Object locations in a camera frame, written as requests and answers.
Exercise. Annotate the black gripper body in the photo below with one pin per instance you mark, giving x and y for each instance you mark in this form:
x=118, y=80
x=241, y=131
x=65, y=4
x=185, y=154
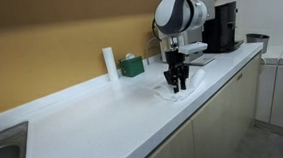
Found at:
x=175, y=62

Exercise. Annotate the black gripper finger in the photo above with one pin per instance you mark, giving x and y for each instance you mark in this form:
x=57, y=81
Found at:
x=184, y=78
x=174, y=79

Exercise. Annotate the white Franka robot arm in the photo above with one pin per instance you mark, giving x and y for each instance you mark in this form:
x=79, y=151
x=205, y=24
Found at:
x=174, y=11

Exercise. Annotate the green tissue box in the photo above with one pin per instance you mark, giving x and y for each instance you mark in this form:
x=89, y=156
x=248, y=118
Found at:
x=132, y=67

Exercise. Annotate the red warning sticker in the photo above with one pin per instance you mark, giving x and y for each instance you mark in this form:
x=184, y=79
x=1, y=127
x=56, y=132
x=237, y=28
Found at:
x=239, y=76

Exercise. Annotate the black countertop appliance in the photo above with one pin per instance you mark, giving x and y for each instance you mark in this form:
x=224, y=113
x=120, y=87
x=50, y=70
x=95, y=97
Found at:
x=223, y=31

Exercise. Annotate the white paper towel roll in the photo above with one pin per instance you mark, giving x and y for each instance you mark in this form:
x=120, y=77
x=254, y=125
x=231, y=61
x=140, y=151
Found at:
x=110, y=65

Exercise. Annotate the beige cabinet door with sticker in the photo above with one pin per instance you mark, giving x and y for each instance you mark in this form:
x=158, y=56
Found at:
x=249, y=96

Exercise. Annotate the grey waste bin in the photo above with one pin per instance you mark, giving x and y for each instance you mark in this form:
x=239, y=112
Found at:
x=258, y=39

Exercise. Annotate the stainless steel sink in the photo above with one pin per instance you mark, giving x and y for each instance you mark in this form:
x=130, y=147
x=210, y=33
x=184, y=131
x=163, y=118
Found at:
x=6, y=143

